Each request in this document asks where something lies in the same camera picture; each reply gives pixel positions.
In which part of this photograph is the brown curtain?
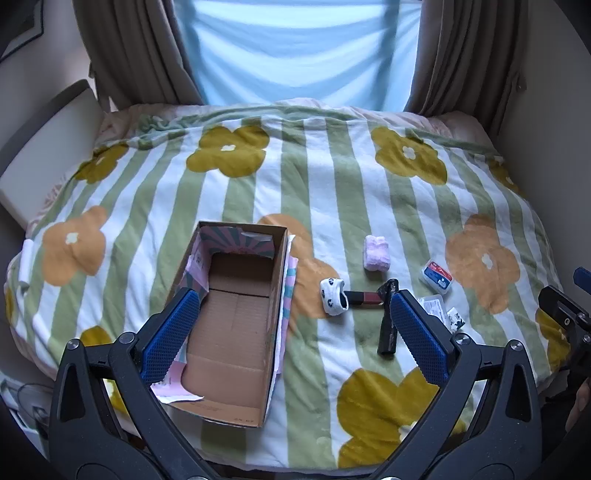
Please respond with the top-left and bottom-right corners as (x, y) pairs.
(76, 0), (205, 114)
(405, 0), (529, 121)

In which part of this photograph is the small red blue plastic case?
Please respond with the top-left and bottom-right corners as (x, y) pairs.
(419, 259), (454, 291)

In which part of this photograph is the floral striped blanket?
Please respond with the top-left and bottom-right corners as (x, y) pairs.
(4, 104), (573, 472)

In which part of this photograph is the cardboard box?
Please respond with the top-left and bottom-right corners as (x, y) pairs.
(152, 220), (301, 428)

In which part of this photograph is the white panda toy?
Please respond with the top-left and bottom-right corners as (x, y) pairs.
(320, 277), (354, 317)

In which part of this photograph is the sheer white window curtain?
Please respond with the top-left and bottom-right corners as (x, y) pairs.
(178, 0), (423, 112)

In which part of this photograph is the dark picture frame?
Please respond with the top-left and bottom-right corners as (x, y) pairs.
(0, 0), (49, 63)

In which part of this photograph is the pink towel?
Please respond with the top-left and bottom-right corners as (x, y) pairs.
(364, 235), (391, 273)

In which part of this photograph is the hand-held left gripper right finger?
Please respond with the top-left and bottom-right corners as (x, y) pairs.
(368, 289), (543, 480)

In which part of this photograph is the black garbage bag roll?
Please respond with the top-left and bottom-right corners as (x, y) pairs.
(376, 279), (402, 356)

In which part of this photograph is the clear plastic swab box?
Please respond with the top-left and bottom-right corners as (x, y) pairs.
(418, 298), (451, 325)

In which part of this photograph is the red lip gloss tube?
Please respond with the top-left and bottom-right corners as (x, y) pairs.
(348, 290), (384, 308)

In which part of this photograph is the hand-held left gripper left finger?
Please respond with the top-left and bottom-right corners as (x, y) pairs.
(48, 287), (221, 480)

